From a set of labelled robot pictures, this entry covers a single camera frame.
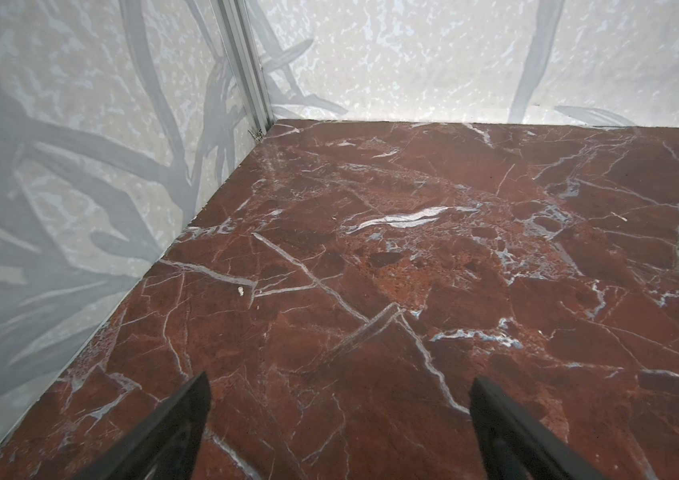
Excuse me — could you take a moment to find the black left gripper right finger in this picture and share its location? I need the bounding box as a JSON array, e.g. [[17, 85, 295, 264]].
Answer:
[[469, 376, 605, 480]]

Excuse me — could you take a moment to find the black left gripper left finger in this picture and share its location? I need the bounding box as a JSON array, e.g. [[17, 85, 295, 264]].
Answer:
[[75, 372, 211, 479]]

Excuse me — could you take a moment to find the aluminium frame post back left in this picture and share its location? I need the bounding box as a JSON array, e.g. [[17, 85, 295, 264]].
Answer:
[[211, 0, 275, 138]]

